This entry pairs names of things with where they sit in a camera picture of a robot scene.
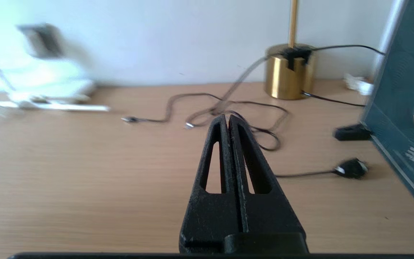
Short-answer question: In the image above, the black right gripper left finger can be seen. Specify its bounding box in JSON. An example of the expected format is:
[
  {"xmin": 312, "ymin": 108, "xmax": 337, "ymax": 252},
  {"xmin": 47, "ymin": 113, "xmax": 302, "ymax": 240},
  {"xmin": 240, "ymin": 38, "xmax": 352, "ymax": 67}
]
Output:
[{"xmin": 179, "ymin": 114, "xmax": 245, "ymax": 254}]

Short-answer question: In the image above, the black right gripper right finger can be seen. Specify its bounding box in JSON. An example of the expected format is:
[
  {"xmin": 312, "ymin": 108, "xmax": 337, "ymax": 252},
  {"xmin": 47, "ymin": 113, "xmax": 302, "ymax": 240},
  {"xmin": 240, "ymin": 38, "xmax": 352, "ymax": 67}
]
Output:
[{"xmin": 227, "ymin": 115, "xmax": 309, "ymax": 254}]

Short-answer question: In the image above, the white router with antennas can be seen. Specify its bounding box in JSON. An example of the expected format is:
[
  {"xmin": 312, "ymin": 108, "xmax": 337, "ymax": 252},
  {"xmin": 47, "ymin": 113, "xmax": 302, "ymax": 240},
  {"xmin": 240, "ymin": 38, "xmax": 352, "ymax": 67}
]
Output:
[{"xmin": 0, "ymin": 45, "xmax": 111, "ymax": 113}]

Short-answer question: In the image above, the brass desk lamp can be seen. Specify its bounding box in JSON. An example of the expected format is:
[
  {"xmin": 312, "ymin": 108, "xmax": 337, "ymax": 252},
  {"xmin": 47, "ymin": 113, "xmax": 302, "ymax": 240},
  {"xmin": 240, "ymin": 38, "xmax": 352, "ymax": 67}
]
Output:
[{"xmin": 264, "ymin": 0, "xmax": 316, "ymax": 100}]

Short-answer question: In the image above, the crumpled white tissue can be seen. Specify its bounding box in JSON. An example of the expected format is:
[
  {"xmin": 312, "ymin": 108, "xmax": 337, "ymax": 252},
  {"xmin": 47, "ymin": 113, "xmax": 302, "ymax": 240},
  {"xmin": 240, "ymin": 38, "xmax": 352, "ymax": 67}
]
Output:
[{"xmin": 344, "ymin": 73, "xmax": 374, "ymax": 96}]

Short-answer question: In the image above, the black multi-head USB cable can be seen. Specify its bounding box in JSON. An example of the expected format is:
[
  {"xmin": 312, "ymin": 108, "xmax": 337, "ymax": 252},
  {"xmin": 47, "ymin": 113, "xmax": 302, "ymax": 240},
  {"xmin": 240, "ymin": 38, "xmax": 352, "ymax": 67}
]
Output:
[{"xmin": 121, "ymin": 93, "xmax": 289, "ymax": 151}]

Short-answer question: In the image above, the grey wall socket plate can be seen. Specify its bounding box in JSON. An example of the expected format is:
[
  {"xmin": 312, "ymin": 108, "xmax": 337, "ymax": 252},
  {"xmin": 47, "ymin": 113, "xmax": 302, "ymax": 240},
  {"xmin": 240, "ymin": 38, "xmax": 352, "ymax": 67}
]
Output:
[{"xmin": 17, "ymin": 23, "xmax": 65, "ymax": 59}]

